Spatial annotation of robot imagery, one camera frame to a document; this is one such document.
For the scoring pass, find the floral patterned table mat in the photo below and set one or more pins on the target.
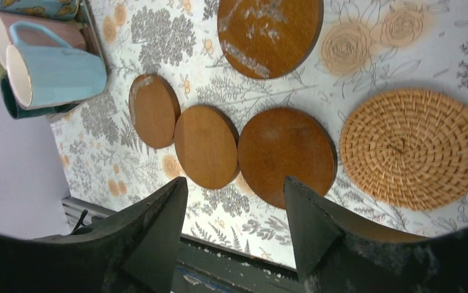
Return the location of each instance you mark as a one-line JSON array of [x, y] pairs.
[[364, 48]]

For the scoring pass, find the light blue mug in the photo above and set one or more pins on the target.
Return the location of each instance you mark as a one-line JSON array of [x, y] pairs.
[[47, 76]]

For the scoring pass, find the woven rattan coaster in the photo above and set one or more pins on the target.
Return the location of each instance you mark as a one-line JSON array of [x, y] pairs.
[[408, 148]]

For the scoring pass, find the blue mug orange inside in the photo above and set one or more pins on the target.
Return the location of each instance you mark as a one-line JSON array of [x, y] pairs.
[[64, 10]]

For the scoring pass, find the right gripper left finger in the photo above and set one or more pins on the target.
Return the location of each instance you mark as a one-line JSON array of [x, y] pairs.
[[133, 250]]

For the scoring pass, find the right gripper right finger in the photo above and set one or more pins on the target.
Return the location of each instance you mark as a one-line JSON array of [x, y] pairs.
[[337, 250]]

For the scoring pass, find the pink mug white inside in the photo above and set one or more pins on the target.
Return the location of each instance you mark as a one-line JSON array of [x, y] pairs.
[[69, 31]]

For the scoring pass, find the glossy brown coaster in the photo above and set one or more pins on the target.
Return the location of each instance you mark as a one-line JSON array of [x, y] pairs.
[[154, 110]]

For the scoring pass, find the dark green mug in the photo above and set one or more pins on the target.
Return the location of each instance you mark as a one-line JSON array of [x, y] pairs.
[[17, 112]]

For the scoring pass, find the dark scuffed brown coaster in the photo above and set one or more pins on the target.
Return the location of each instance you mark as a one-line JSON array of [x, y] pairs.
[[268, 39]]

